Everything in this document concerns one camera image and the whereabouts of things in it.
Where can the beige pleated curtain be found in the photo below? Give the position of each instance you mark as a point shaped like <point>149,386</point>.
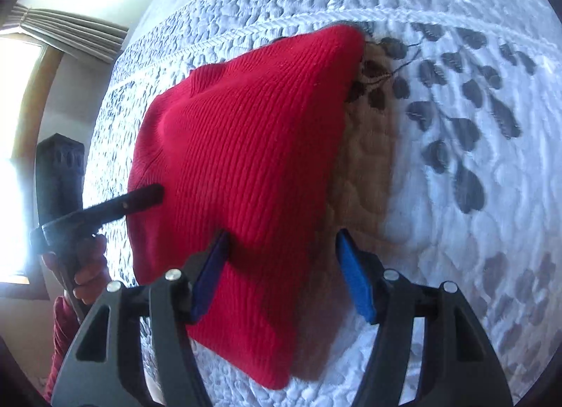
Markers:
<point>70,29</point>

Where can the wooden window frame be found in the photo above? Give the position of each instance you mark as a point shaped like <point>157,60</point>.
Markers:
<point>37,95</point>

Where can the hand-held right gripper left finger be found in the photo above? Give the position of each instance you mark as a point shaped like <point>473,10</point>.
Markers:
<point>210,275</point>

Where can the red knit sweater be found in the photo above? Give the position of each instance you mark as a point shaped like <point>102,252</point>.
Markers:
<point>246,161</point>

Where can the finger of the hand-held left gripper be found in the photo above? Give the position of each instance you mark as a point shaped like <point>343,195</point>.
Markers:
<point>131,201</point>

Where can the person's left hand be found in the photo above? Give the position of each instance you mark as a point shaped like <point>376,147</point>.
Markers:
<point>94,275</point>

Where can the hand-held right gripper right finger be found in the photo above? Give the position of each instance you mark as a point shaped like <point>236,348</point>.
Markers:
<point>355,275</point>

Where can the person's left forearm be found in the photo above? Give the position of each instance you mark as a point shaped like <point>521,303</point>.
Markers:
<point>61,345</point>

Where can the grey quilted leaf-pattern bedspread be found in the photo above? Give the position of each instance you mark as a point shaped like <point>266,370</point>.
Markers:
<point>461,169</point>

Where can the bright window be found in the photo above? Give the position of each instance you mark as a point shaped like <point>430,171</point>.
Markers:
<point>17,126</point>

